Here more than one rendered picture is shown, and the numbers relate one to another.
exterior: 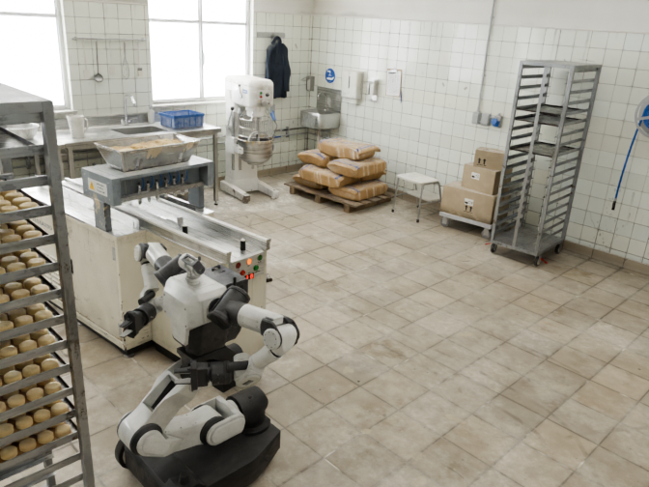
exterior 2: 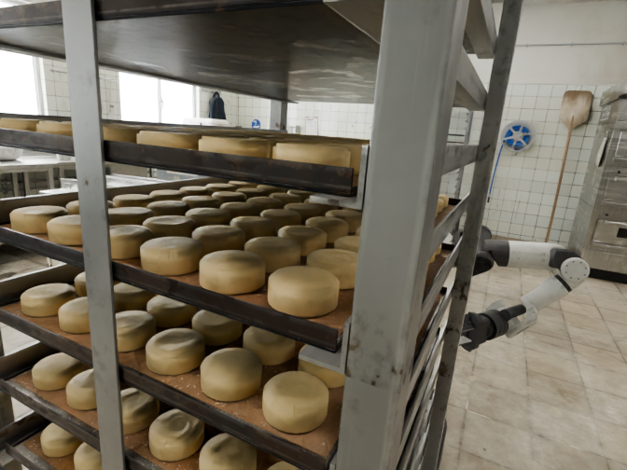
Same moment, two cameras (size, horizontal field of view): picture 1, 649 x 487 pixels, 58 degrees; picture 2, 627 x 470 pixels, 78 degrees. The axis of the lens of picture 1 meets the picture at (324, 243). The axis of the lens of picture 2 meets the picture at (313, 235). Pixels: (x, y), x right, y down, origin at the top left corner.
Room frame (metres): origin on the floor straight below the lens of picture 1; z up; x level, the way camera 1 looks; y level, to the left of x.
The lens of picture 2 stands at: (1.03, 1.32, 1.34)
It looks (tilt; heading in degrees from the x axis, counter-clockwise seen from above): 15 degrees down; 341
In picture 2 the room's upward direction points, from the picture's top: 4 degrees clockwise
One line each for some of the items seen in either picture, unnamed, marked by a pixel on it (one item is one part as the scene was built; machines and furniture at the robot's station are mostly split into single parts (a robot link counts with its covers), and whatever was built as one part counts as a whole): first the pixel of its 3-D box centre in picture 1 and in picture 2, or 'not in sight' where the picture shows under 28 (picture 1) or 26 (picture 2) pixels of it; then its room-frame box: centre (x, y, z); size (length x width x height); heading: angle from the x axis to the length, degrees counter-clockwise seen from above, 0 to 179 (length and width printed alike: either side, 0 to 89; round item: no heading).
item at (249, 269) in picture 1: (246, 268); not in sight; (2.95, 0.42, 0.77); 0.24 x 0.04 x 0.14; 141
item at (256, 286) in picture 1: (205, 299); not in sight; (3.18, 0.70, 0.45); 0.70 x 0.34 x 0.90; 51
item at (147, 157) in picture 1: (150, 153); not in sight; (3.49, 1.09, 1.25); 0.56 x 0.29 x 0.14; 141
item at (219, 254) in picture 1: (122, 212); not in sight; (3.45, 1.27, 0.87); 2.01 x 0.03 x 0.07; 51
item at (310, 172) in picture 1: (328, 174); not in sight; (6.88, -0.01, 0.32); 0.72 x 0.42 x 0.17; 50
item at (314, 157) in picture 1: (328, 156); not in sight; (7.22, 0.01, 0.47); 0.72 x 0.42 x 0.17; 136
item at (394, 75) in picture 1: (394, 84); (312, 128); (7.32, -0.73, 1.37); 0.27 x 0.02 x 0.40; 45
